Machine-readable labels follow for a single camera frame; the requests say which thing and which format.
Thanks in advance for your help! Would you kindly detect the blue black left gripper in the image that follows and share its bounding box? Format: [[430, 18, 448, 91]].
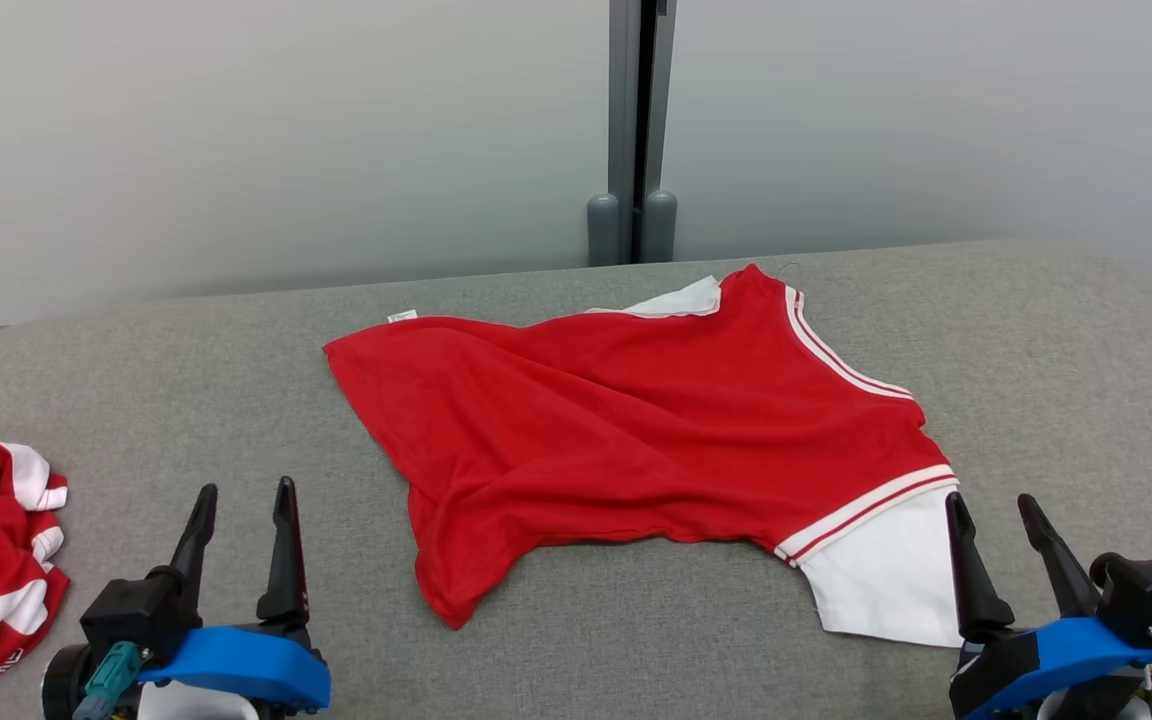
[[134, 476, 333, 714]]

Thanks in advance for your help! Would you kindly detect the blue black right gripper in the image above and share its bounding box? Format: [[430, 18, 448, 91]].
[[945, 491, 1152, 720]]

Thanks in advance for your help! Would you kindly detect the red white-sleeved T-shirt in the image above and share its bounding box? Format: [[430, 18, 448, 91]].
[[322, 263, 967, 649]]

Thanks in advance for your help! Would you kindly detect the grey cylinder post foot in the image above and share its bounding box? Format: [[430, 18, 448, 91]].
[[640, 189, 679, 263], [587, 193, 623, 267]]

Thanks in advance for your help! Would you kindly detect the grey partition post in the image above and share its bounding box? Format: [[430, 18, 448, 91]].
[[608, 0, 677, 264]]

